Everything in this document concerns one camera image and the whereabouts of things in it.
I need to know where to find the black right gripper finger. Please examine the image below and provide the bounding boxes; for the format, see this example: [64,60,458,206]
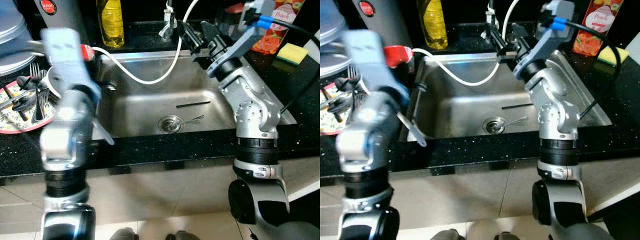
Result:
[486,22,507,53]
[510,22,530,46]
[200,21,222,47]
[176,20,202,55]

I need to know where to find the metal faucet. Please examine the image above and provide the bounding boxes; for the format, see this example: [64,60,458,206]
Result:
[481,0,502,41]
[158,0,178,42]

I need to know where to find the clear container with red item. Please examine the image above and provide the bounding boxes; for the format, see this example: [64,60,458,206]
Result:
[221,2,247,33]

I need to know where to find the yellow liquid bottle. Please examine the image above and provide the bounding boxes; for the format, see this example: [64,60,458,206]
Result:
[416,0,447,51]
[96,0,126,50]

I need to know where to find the red peach juice carton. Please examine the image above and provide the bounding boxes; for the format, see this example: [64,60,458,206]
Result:
[571,0,626,57]
[251,0,307,56]

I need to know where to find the small metal spoon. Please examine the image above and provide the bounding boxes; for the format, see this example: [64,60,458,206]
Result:
[176,114,206,127]
[502,116,529,128]

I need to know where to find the stainless steel sink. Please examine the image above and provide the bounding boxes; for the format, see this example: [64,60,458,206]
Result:
[412,50,614,142]
[91,50,299,142]

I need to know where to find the metal sink drain strainer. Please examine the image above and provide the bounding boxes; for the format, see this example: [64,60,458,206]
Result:
[482,116,507,135]
[158,115,184,134]

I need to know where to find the yellow sponge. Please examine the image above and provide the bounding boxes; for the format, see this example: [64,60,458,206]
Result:
[276,42,310,67]
[596,46,631,67]

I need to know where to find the red bowl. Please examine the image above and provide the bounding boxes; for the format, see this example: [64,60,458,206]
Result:
[79,44,97,62]
[383,45,416,69]

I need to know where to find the white cutting board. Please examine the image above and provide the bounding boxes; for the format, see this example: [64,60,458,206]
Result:
[626,31,640,66]
[301,36,321,58]

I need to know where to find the grey thermos with red logo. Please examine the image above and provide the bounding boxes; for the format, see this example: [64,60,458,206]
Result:
[32,0,85,31]
[350,0,398,32]

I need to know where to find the patterned plate with red rim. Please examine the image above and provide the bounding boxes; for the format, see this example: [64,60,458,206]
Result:
[320,82,353,137]
[0,80,57,135]

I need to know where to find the black plastic spoon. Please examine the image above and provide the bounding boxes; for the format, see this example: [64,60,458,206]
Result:
[11,96,37,121]
[16,75,37,92]
[330,97,352,118]
[334,76,357,95]

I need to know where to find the black plastic fork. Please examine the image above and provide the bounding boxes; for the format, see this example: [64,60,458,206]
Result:
[29,62,43,123]
[34,89,52,123]
[347,64,362,101]

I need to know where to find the dark cabinet with white edge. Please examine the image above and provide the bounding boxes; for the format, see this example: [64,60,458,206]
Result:
[287,187,321,236]
[587,192,640,240]

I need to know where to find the dark robot left foot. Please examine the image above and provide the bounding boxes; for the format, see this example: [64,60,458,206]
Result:
[430,228,467,240]
[109,227,139,240]

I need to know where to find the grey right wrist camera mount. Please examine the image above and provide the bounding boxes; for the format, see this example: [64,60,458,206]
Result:
[206,0,277,78]
[512,0,576,78]

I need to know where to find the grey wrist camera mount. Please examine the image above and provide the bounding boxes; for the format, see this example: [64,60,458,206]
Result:
[512,0,576,78]
[342,29,411,103]
[206,0,277,78]
[39,27,101,101]

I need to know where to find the white flexible hose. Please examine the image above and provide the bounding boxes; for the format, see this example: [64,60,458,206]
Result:
[91,0,201,86]
[412,0,521,88]

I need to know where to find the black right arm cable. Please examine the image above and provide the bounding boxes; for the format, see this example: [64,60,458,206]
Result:
[252,14,321,115]
[547,15,623,121]

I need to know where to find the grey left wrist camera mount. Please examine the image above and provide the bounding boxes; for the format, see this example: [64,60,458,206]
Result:
[39,27,101,101]
[342,29,411,103]

